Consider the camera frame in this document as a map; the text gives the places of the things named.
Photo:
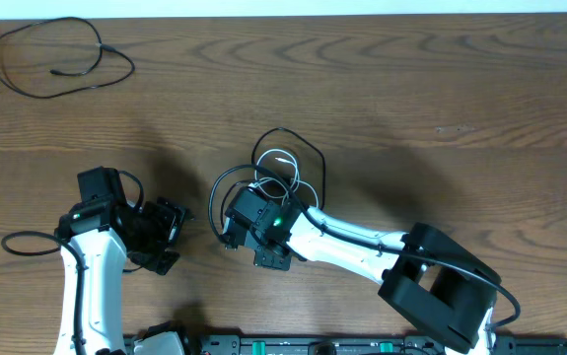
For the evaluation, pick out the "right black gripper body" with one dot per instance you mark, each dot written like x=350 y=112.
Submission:
x=265 y=258

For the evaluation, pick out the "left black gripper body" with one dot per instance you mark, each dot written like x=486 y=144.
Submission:
x=166 y=237

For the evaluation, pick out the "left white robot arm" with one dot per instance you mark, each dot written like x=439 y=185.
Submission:
x=98 y=237

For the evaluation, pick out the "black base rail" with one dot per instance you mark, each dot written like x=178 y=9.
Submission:
x=342 y=344

